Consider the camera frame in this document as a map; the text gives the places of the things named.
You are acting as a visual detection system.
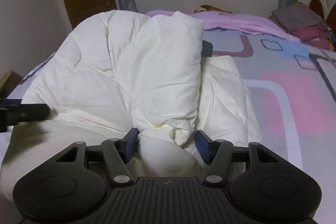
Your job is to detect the white puffer jacket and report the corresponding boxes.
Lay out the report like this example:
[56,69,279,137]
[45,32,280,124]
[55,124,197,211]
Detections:
[1,11,261,200]

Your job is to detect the stack of folded clothes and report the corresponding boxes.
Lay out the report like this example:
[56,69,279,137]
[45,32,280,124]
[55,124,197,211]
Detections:
[269,3,334,51]

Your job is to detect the wooden bedside furniture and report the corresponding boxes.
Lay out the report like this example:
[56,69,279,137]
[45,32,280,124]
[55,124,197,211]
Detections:
[0,69,23,98]

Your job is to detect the patterned grey bed sheet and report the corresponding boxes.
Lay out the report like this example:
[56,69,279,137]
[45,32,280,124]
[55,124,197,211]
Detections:
[0,27,336,224]

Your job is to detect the pink blanket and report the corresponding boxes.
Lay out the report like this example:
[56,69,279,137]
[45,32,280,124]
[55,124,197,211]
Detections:
[146,10,301,43]

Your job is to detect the yellow patterned pillow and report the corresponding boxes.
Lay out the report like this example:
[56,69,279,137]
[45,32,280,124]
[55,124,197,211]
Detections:
[194,5,238,14]

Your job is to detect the red and white headboard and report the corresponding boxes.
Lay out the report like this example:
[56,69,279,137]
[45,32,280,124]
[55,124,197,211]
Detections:
[309,0,336,31]

